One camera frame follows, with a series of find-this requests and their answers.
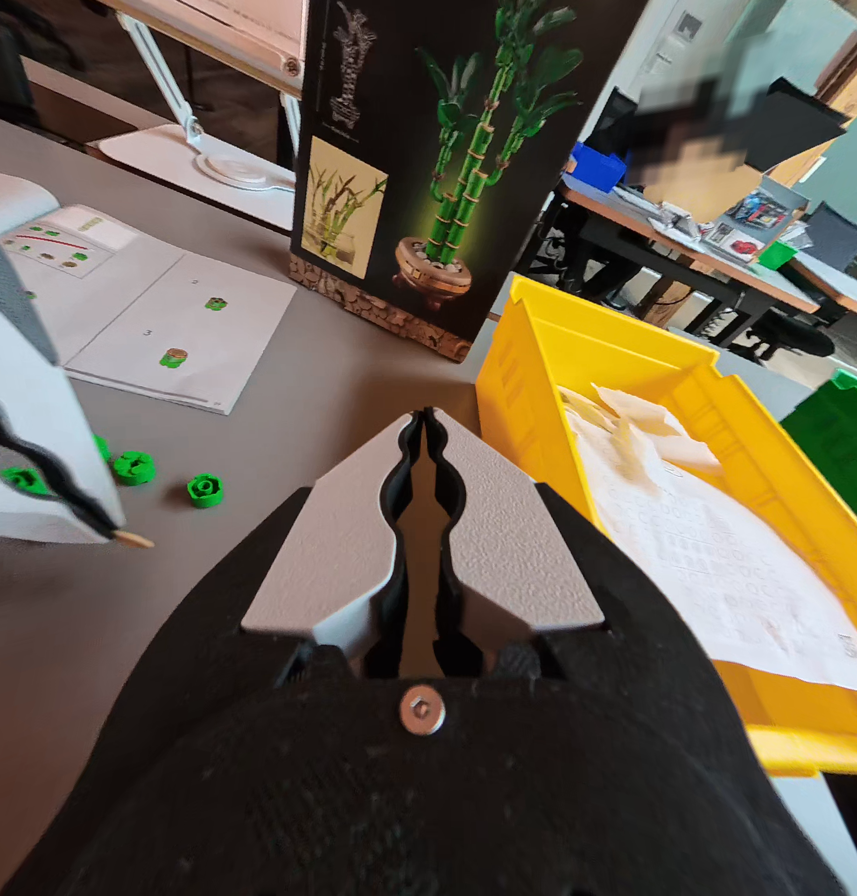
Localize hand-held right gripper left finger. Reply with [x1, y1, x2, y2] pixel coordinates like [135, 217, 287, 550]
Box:
[241, 409, 424, 680]

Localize white paper bags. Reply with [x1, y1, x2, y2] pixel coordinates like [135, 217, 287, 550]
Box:
[558, 383, 857, 695]

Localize blue parts bin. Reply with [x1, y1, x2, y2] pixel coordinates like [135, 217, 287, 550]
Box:
[570, 143, 627, 193]

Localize yellow plastic parts bin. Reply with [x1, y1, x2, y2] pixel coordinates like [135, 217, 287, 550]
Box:
[476, 274, 857, 777]

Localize black toy set box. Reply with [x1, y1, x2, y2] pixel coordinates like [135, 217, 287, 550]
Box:
[288, 0, 650, 364]

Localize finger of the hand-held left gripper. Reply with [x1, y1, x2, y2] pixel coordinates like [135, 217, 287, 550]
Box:
[0, 223, 127, 540]
[0, 448, 114, 547]

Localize black computer monitor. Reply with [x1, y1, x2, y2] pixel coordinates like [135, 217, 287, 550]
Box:
[744, 77, 850, 172]

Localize grey desk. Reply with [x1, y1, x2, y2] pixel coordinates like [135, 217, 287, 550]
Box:
[0, 112, 857, 896]

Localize cluttered wooden desk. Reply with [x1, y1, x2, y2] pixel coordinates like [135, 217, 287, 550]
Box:
[560, 171, 857, 330]

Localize building instruction booklet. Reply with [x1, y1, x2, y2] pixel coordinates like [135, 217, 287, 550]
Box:
[0, 170, 298, 416]

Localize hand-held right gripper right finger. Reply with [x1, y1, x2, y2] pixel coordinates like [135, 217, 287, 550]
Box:
[423, 406, 606, 679]

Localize cluster of green round bricks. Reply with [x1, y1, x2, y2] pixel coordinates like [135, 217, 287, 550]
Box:
[0, 434, 156, 499]

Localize green plastic bin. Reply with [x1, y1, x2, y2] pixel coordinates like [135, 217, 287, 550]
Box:
[780, 369, 857, 536]

